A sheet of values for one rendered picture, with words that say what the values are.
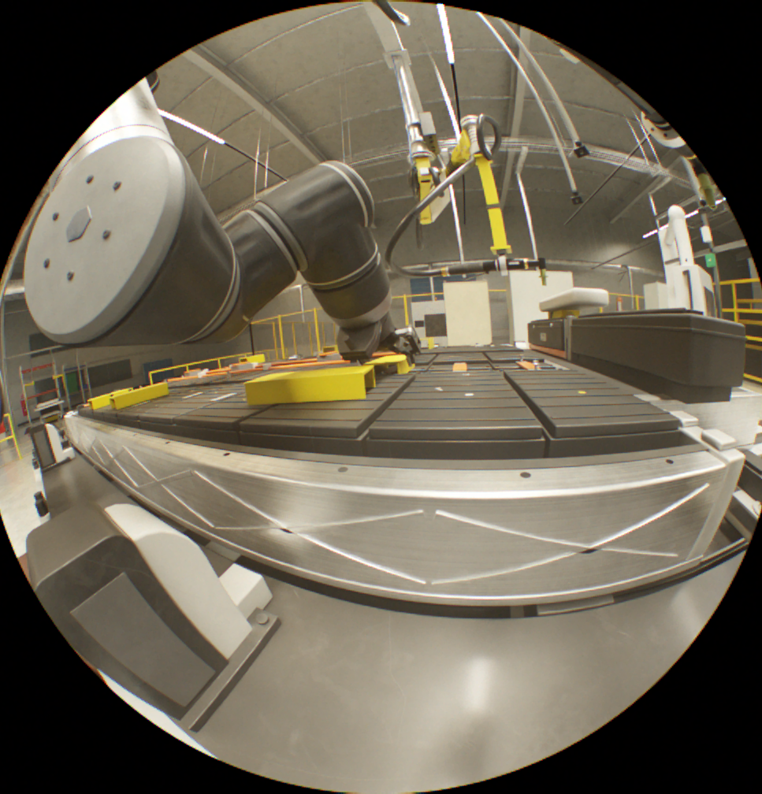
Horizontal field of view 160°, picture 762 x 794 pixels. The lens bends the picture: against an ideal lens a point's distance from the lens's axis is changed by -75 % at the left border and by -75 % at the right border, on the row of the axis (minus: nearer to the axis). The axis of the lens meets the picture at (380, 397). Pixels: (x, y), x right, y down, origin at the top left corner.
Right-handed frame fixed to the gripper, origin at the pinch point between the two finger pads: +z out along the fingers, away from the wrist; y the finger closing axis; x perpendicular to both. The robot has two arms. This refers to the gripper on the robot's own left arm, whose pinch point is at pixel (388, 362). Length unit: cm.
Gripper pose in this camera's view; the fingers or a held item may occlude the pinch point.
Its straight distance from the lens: 56.1
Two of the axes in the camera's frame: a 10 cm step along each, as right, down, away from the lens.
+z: 2.8, 4.4, 8.5
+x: -1.2, 9.0, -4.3
